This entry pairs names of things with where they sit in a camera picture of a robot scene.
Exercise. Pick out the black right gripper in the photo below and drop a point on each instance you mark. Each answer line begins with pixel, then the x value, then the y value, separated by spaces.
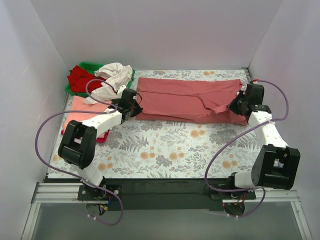
pixel 238 104

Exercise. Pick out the floral patterned table mat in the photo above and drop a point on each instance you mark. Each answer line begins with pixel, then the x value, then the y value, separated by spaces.
pixel 171 149

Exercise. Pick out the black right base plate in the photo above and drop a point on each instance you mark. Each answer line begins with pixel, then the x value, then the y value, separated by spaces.
pixel 232 193

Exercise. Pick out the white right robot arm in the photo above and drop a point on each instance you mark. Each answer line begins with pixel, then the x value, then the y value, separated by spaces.
pixel 276 164

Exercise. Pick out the dusty rose t-shirt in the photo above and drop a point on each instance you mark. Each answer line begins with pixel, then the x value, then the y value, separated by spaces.
pixel 192 101

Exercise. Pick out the white crumpled t-shirt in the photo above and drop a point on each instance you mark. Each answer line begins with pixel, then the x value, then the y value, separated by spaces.
pixel 107 83

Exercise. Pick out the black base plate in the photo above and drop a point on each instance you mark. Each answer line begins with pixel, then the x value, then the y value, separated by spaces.
pixel 100 193
pixel 232 193

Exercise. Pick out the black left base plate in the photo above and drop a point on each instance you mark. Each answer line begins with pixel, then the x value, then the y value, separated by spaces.
pixel 100 193

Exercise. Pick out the folded red t-shirt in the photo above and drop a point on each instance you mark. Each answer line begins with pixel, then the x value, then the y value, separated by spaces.
pixel 101 139

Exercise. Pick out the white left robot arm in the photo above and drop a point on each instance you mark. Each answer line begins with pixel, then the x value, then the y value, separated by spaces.
pixel 78 143

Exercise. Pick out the aluminium front frame rail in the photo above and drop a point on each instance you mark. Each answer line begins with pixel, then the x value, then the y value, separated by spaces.
pixel 149 188

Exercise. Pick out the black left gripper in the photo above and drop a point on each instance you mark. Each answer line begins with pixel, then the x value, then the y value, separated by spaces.
pixel 135 110

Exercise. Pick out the crumpled bright red t-shirt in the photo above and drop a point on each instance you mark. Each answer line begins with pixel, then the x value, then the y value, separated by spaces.
pixel 79 78

